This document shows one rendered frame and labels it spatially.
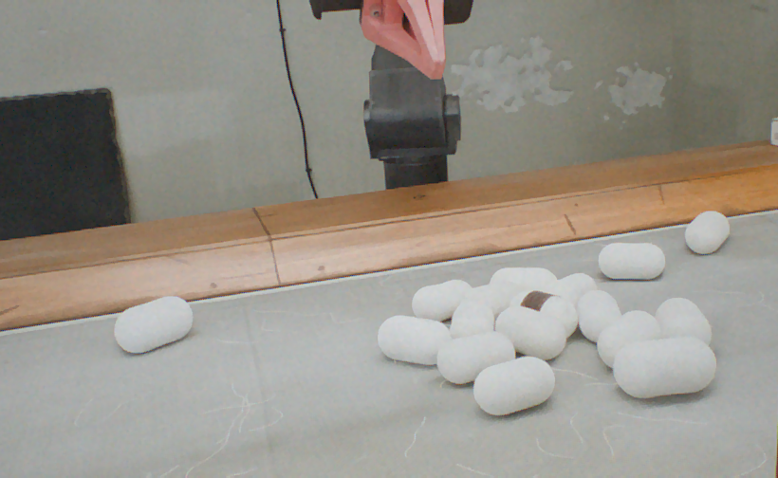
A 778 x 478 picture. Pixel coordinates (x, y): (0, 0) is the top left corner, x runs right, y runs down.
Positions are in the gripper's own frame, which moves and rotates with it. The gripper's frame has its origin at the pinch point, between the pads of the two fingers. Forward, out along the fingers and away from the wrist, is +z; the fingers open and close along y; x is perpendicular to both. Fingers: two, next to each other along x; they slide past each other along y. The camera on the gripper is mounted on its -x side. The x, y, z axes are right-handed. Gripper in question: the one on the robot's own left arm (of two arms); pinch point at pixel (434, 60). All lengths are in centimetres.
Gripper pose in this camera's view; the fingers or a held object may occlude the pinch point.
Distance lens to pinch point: 47.7
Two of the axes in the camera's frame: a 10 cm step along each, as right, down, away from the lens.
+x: -1.2, 5.8, 8.1
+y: 9.6, -1.4, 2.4
